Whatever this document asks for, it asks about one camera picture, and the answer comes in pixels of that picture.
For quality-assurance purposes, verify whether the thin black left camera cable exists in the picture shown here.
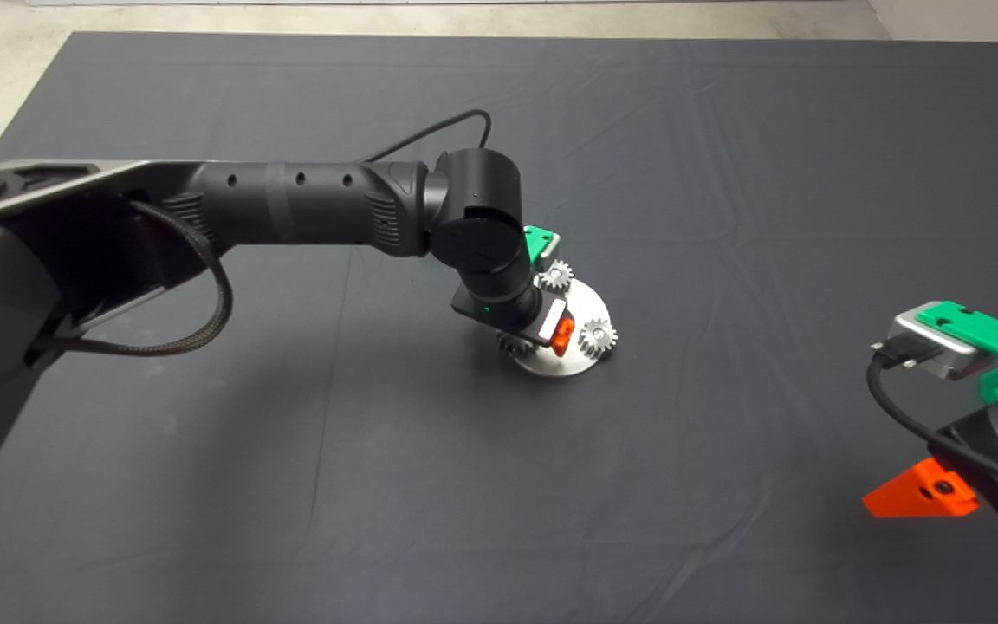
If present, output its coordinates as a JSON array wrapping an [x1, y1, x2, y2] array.
[[360, 109, 493, 166]]

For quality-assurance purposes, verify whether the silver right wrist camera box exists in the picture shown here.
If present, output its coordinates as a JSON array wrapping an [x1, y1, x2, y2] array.
[[870, 310, 985, 380]]

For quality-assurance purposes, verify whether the braided black arm cable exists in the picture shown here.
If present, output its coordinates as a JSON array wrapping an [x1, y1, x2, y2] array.
[[29, 199, 234, 359]]

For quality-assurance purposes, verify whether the dark grey table cloth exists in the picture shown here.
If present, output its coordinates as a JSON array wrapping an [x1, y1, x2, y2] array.
[[0, 32, 998, 624]]

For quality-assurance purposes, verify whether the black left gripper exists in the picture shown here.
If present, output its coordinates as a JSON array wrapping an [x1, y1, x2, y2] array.
[[499, 291, 576, 358]]

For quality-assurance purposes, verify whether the round metal plate with hole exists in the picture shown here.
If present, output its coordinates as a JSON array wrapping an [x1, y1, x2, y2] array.
[[512, 277, 614, 379]]

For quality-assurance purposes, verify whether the small steel gear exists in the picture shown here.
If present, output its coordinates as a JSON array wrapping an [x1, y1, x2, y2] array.
[[536, 260, 575, 296], [580, 318, 619, 358]]

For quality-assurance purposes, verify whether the larger steel gear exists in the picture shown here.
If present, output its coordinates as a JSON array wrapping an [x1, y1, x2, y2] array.
[[499, 332, 545, 361]]

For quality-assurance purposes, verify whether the green left camera mount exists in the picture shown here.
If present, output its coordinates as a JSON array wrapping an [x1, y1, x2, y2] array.
[[523, 225, 557, 270]]

